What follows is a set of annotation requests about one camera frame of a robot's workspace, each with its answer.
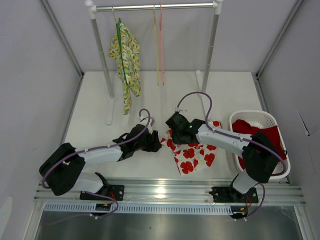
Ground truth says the red poppy print skirt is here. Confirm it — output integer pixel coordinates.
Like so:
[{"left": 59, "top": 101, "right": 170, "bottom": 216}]
[{"left": 160, "top": 128, "right": 218, "bottom": 176}]

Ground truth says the lemon print skirt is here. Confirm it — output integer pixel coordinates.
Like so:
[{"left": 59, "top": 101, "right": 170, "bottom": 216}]
[{"left": 107, "top": 19, "right": 142, "bottom": 115}]

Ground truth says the green clothes hanger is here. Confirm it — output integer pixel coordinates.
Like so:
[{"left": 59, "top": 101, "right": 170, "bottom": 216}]
[{"left": 109, "top": 17, "right": 132, "bottom": 88}]

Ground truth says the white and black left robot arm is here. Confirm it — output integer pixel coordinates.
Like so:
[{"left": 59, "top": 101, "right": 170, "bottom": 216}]
[{"left": 39, "top": 124, "right": 162, "bottom": 200}]

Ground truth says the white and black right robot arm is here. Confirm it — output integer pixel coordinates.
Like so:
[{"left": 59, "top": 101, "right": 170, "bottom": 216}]
[{"left": 165, "top": 111, "right": 282, "bottom": 202}]

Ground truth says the yellow clothes hanger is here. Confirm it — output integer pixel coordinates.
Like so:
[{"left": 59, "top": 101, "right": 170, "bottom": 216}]
[{"left": 153, "top": 5, "right": 160, "bottom": 86}]

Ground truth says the pink clothes hanger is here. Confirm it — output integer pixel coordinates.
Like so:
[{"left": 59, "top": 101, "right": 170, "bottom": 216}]
[{"left": 159, "top": 3, "right": 165, "bottom": 86}]

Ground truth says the red garment in basket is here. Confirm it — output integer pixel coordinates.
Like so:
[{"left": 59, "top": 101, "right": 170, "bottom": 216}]
[{"left": 231, "top": 119, "right": 288, "bottom": 173}]

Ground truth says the white and silver clothes rack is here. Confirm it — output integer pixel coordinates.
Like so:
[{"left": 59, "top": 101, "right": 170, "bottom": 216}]
[{"left": 85, "top": 0, "right": 223, "bottom": 125}]

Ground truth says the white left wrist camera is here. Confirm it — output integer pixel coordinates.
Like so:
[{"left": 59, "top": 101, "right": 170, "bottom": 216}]
[{"left": 139, "top": 116, "right": 155, "bottom": 133}]

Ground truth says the aluminium mounting rail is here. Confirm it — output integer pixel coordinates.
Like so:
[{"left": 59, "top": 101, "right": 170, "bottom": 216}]
[{"left": 33, "top": 177, "right": 306, "bottom": 207}]

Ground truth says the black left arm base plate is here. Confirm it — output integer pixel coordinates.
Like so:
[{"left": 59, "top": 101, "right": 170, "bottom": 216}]
[{"left": 79, "top": 183, "right": 125, "bottom": 201}]

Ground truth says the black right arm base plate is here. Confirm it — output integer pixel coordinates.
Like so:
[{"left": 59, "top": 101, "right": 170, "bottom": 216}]
[{"left": 208, "top": 186, "right": 259, "bottom": 204}]

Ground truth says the slotted grey cable duct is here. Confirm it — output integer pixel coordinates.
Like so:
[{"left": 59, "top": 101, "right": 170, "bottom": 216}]
[{"left": 44, "top": 202, "right": 233, "bottom": 216}]

